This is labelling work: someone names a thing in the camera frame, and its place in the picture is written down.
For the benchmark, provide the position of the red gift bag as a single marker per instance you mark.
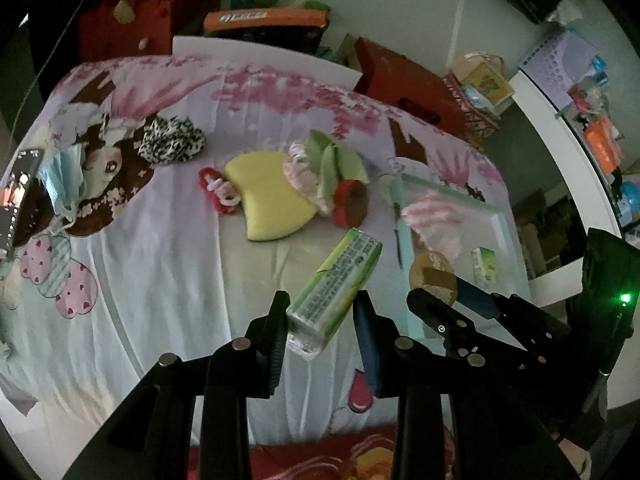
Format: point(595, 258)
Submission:
point(150, 25)

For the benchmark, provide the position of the leopard print scrunchie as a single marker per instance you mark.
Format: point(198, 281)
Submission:
point(170, 140)

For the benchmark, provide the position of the yellow sponge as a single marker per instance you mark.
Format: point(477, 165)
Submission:
point(260, 195)

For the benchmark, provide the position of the green tissue pack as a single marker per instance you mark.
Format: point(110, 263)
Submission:
point(335, 280)

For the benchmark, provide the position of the white desk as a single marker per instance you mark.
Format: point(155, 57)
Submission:
point(565, 145)

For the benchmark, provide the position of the pink striped cloth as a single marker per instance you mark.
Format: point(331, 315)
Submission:
point(430, 215)

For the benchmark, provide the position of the printed pink bed sheet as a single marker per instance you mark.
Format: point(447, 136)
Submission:
point(165, 240)

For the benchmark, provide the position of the pack of blue masks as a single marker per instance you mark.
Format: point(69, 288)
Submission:
point(480, 97)

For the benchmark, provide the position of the red printed blanket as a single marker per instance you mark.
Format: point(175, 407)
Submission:
point(310, 455)

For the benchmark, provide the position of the black pen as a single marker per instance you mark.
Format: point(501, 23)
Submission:
point(398, 250)

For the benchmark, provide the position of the red cardboard box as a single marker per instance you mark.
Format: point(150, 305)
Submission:
point(400, 75)

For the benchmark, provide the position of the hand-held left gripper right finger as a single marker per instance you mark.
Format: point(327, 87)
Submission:
point(369, 355)

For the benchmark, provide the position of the red woven basket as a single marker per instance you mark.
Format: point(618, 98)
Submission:
point(475, 120)

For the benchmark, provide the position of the blue face mask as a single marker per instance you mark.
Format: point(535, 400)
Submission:
point(62, 175)

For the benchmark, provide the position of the brown tape roll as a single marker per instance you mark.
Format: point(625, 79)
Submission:
point(425, 265)

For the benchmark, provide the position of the purple dotted box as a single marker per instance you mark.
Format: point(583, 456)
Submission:
point(560, 65)

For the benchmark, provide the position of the red tape roll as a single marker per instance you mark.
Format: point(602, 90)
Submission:
point(340, 195)

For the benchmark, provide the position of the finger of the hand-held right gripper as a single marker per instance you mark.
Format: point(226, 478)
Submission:
point(477, 297)
point(435, 317)

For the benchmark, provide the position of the orange lidded box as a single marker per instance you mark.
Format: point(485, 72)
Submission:
point(265, 19)

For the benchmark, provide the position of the black smartphone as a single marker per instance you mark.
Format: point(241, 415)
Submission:
point(17, 200)

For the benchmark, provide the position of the pink scrunchie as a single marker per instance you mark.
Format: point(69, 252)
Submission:
point(300, 172)

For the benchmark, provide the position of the clear plastic box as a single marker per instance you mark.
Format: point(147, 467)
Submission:
point(495, 230)

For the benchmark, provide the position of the small green packet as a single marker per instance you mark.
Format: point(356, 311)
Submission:
point(485, 267)

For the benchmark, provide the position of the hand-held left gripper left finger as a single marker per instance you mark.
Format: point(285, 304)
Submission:
point(277, 342)

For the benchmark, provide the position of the orange packet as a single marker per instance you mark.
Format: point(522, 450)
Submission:
point(600, 145)

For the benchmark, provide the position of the yellow ribboned gift box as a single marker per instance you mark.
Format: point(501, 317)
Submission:
point(487, 80)

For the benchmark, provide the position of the white headboard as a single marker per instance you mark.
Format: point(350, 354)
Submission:
point(280, 60)

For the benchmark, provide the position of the green cloth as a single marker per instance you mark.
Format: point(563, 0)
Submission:
point(345, 160)

